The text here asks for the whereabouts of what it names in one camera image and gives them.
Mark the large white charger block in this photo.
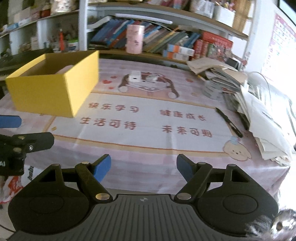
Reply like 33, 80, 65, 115
128, 70, 142, 82

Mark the pink plush toy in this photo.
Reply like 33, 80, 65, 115
56, 65, 74, 74

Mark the black electronic keyboard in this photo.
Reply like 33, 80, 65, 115
0, 48, 53, 81

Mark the yellow cardboard box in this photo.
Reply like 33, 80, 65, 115
6, 50, 99, 118

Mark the black pen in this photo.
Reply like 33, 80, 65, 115
216, 108, 243, 138

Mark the pink checked tablecloth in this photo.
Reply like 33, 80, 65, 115
1, 59, 288, 194

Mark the pile of papers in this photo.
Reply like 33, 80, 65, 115
187, 58, 295, 166

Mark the red pen bottle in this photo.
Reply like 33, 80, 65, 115
59, 28, 65, 52

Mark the green lid jar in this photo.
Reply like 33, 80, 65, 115
67, 39, 79, 52

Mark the lower orange white box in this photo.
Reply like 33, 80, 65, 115
163, 50, 190, 61

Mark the orange white box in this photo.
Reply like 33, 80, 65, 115
163, 50, 190, 61
166, 44, 195, 57

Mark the upper orange white box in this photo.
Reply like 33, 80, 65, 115
166, 44, 195, 57

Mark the red thick book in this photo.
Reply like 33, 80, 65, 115
202, 31, 233, 49

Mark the white bookshelf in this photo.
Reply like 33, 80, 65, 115
1, 1, 248, 69

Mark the pink cylindrical cup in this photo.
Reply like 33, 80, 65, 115
125, 25, 145, 54

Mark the white cable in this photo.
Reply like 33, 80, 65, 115
246, 71, 277, 103

